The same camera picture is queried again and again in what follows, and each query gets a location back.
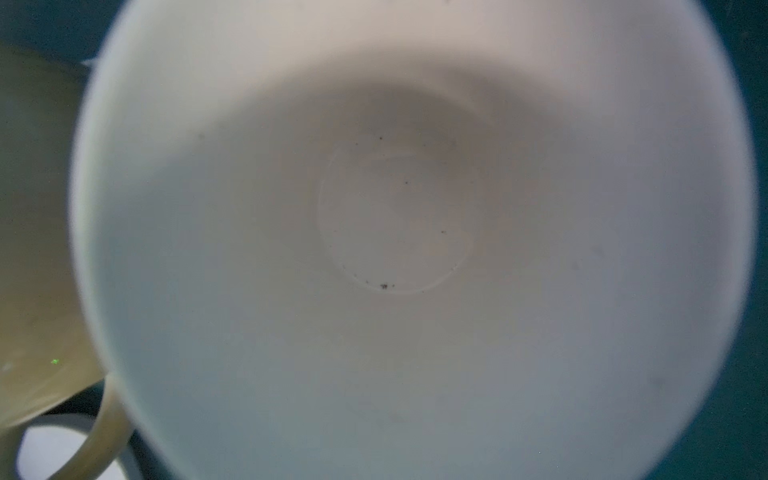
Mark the yellow mug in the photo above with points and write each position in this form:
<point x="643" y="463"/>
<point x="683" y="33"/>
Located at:
<point x="47" y="355"/>

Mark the lavender mug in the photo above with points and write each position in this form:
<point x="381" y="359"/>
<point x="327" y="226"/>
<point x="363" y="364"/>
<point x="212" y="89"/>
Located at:
<point x="413" y="239"/>

